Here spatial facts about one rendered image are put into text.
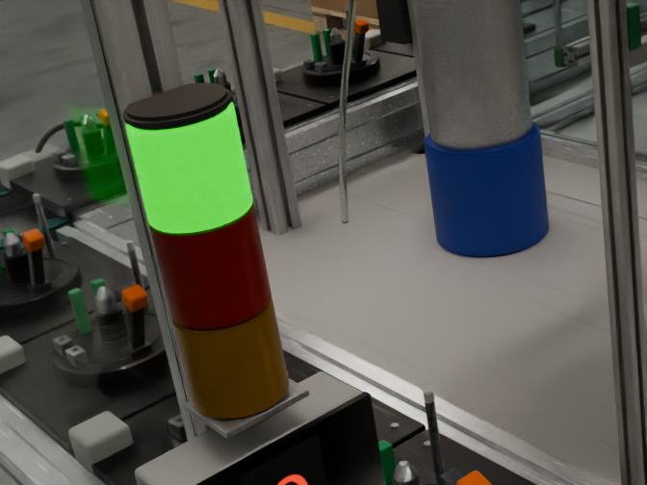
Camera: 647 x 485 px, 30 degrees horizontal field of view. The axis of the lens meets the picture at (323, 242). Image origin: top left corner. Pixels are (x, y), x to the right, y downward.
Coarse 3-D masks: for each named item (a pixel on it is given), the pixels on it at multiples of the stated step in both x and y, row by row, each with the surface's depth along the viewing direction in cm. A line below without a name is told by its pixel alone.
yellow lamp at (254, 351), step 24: (264, 312) 58; (192, 336) 57; (216, 336) 57; (240, 336) 57; (264, 336) 58; (192, 360) 58; (216, 360) 57; (240, 360) 57; (264, 360) 58; (192, 384) 59; (216, 384) 58; (240, 384) 58; (264, 384) 58; (288, 384) 60; (216, 408) 58; (240, 408) 58; (264, 408) 59
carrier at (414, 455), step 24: (432, 408) 94; (432, 432) 94; (384, 456) 93; (408, 456) 104; (432, 456) 96; (456, 456) 103; (480, 456) 102; (408, 480) 89; (432, 480) 97; (504, 480) 99; (528, 480) 98
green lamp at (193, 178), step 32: (128, 128) 54; (192, 128) 53; (224, 128) 54; (160, 160) 53; (192, 160) 53; (224, 160) 54; (160, 192) 54; (192, 192) 54; (224, 192) 54; (160, 224) 55; (192, 224) 54
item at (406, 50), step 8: (368, 32) 228; (376, 32) 227; (368, 40) 225; (376, 40) 226; (368, 48) 226; (376, 48) 225; (384, 48) 224; (392, 48) 223; (400, 48) 222; (408, 48) 221; (408, 56) 217
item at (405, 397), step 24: (288, 336) 130; (312, 336) 129; (312, 360) 124; (336, 360) 123; (360, 360) 122; (360, 384) 118; (384, 384) 117; (408, 384) 117; (408, 408) 113; (456, 408) 111; (456, 432) 108; (480, 432) 107; (504, 432) 107; (504, 456) 103; (528, 456) 103; (552, 456) 102; (552, 480) 99; (576, 480) 99; (600, 480) 98
